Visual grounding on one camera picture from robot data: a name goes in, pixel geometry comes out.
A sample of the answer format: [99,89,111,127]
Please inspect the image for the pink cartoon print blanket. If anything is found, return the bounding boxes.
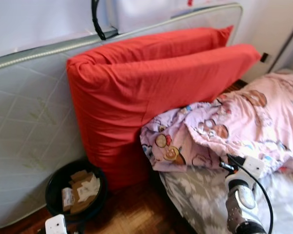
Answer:
[140,72,293,174]

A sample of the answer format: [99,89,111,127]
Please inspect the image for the bed with grey floral cover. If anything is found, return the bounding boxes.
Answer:
[159,68,293,234]

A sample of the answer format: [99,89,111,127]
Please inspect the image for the red folded mattress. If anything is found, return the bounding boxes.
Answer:
[66,25,261,191]

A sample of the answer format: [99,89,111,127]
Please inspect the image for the white crumpled paper sheet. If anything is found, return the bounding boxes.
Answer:
[78,178,101,201]

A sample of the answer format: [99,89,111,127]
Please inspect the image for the brown cardboard pieces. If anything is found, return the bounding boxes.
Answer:
[68,170,101,214]

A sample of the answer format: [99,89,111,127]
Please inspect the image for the small white box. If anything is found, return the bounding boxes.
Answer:
[62,187,74,212]

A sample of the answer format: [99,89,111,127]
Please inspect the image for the white fabric cover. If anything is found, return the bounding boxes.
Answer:
[106,0,235,34]

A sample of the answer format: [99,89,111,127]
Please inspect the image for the black round waste bin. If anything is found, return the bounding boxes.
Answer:
[45,158,108,223]

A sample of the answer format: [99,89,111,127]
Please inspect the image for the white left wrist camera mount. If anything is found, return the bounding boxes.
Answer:
[45,214,68,234]

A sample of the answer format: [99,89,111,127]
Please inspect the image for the black strap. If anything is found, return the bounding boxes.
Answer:
[91,0,119,41]

